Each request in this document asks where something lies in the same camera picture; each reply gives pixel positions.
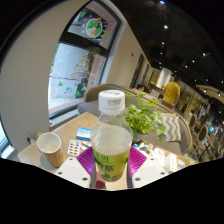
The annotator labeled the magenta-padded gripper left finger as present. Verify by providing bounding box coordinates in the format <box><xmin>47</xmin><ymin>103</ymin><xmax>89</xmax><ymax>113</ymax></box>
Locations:
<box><xmin>55</xmin><ymin>145</ymin><xmax>98</xmax><ymax>189</ymax></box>

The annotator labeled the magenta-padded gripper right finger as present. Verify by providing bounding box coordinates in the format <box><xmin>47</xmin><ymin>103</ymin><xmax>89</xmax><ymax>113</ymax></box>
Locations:
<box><xmin>128</xmin><ymin>145</ymin><xmax>170</xmax><ymax>189</ymax></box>

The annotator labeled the green-label clear drink bottle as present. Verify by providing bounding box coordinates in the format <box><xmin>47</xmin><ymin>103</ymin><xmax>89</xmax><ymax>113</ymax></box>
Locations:
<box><xmin>90</xmin><ymin>89</ymin><xmax>134</xmax><ymax>189</ymax></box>

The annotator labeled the pill blister pack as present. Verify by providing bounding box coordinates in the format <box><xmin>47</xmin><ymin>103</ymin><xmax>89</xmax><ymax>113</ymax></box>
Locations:
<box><xmin>67</xmin><ymin>139</ymin><xmax>82</xmax><ymax>157</ymax></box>

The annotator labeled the tan ceramic mug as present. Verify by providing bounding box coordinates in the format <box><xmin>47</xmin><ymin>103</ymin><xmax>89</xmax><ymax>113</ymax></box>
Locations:
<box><xmin>36</xmin><ymin>132</ymin><xmax>65</xmax><ymax>168</ymax></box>

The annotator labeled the flat blue white box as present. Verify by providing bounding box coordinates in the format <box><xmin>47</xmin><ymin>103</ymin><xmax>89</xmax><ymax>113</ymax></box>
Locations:
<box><xmin>75</xmin><ymin>127</ymin><xmax>92</xmax><ymax>142</ymax></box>

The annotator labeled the grey zigzag cushion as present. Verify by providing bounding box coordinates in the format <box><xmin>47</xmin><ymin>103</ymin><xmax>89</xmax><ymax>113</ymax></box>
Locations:
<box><xmin>156</xmin><ymin>113</ymin><xmax>183</xmax><ymax>143</ymax></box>

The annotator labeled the green potted plant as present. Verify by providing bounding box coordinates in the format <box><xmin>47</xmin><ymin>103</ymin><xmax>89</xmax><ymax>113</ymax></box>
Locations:
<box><xmin>123</xmin><ymin>92</ymin><xmax>166</xmax><ymax>143</ymax></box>

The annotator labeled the grey curved sofa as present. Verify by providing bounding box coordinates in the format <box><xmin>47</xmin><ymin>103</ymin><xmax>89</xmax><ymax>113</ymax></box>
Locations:
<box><xmin>77</xmin><ymin>83</ymin><xmax>194</xmax><ymax>156</ymax></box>

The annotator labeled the group of round-back chairs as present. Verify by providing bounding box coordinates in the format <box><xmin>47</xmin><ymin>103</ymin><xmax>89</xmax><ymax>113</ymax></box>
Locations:
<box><xmin>186</xmin><ymin>109</ymin><xmax>224</xmax><ymax>161</ymax></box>

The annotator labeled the person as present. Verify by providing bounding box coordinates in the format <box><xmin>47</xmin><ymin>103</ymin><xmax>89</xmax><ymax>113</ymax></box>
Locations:
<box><xmin>162</xmin><ymin>77</ymin><xmax>182</xmax><ymax>109</ymax></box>

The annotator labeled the white round pillar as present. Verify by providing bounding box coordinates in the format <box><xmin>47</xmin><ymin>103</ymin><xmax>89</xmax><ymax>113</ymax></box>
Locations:
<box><xmin>156</xmin><ymin>67</ymin><xmax>172</xmax><ymax>89</ymax></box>

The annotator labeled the group of ceiling spotlights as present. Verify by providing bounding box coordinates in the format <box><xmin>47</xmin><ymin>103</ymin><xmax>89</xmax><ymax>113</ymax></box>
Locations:
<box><xmin>159</xmin><ymin>0</ymin><xmax>223</xmax><ymax>98</ymax></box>

